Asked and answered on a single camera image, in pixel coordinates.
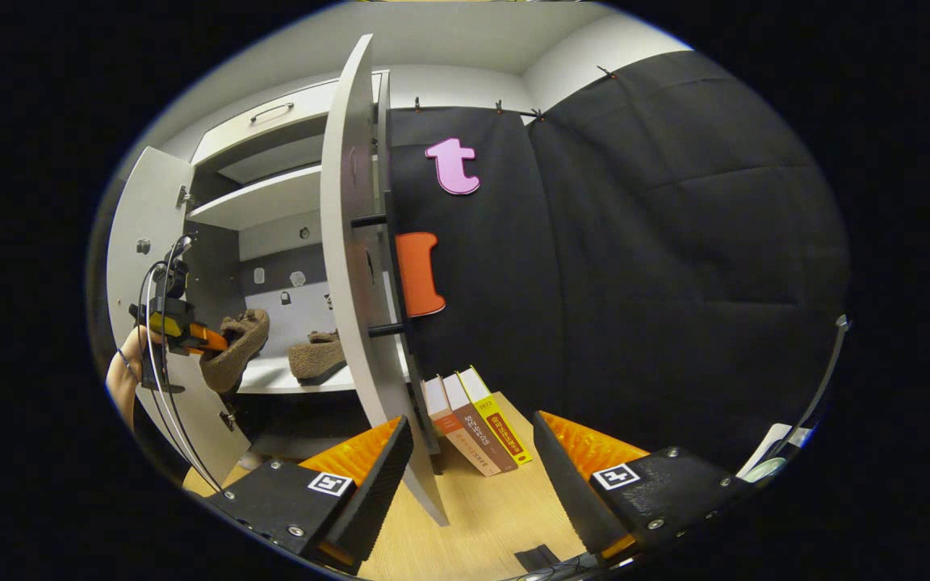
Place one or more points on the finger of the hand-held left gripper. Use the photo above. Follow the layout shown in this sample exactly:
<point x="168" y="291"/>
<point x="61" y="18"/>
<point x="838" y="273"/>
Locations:
<point x="207" y="339"/>

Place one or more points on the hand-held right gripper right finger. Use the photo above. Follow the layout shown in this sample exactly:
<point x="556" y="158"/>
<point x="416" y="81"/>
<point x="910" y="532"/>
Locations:
<point x="570" y="492"/>

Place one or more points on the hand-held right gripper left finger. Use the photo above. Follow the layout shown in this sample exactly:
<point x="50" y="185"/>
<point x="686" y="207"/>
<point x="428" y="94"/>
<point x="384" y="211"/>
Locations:
<point x="376" y="492"/>

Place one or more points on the brown fabric shoe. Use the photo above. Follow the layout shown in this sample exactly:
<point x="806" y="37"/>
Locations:
<point x="231" y="363"/>
<point x="316" y="359"/>

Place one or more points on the white cabinet door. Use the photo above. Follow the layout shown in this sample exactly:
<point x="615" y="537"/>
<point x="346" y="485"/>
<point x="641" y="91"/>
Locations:
<point x="352" y="282"/>
<point x="134" y="210"/>

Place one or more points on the white shoe cabinet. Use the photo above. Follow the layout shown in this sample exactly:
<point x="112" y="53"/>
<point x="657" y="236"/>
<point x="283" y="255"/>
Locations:
<point x="279" y="238"/>

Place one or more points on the white cabinet shelf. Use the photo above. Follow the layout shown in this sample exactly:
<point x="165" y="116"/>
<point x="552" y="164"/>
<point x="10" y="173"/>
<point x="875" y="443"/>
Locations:
<point x="271" y="198"/>
<point x="267" y="378"/>

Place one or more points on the white cabinet drawer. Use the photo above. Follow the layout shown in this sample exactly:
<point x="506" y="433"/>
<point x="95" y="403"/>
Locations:
<point x="231" y="141"/>

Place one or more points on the small black flat object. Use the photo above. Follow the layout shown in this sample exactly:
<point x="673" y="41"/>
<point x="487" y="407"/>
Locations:
<point x="538" y="557"/>

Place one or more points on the yellow book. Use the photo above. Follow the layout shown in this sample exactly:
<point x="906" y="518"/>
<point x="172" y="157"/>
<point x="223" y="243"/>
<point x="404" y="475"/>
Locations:
<point x="505" y="428"/>

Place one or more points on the brown book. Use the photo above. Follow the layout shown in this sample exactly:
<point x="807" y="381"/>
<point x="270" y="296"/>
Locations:
<point x="485" y="440"/>

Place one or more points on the black backdrop cloth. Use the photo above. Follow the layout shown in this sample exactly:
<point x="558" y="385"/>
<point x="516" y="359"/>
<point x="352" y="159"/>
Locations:
<point x="497" y="282"/>
<point x="675" y="242"/>

